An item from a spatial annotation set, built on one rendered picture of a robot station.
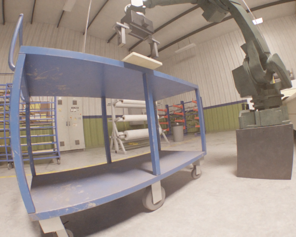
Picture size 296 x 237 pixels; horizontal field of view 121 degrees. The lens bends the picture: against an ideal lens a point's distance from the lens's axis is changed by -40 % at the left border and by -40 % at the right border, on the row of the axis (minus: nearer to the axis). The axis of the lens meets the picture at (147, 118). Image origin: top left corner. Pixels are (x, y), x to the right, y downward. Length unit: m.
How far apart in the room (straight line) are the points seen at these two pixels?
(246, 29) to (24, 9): 7.58
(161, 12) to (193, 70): 4.05
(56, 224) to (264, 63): 1.88
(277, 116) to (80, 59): 1.54
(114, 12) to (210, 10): 5.62
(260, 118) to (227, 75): 6.68
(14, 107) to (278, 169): 1.82
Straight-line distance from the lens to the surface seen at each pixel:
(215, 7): 1.79
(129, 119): 4.08
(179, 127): 5.44
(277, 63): 1.47
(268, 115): 1.43
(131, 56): 0.85
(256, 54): 1.46
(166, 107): 8.82
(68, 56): 0.76
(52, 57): 0.76
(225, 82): 7.97
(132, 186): 0.84
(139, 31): 1.11
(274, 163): 1.47
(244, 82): 1.57
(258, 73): 1.45
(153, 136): 0.91
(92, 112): 6.58
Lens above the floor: 0.62
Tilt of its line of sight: 4 degrees up
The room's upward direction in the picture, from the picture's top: 6 degrees counter-clockwise
